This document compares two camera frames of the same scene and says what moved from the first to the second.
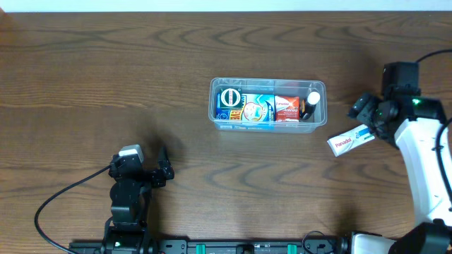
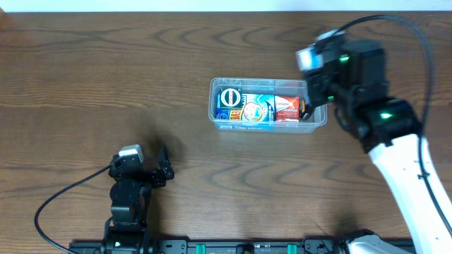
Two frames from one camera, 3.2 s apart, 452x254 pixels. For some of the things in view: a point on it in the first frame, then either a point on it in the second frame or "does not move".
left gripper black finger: x=164 y=164 does not move
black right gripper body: x=369 y=115 -> x=316 y=92
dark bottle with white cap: x=307 y=107 does not move
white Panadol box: x=350 y=140 -> x=307 y=59
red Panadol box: x=287 y=109 does not move
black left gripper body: x=149 y=175 does not move
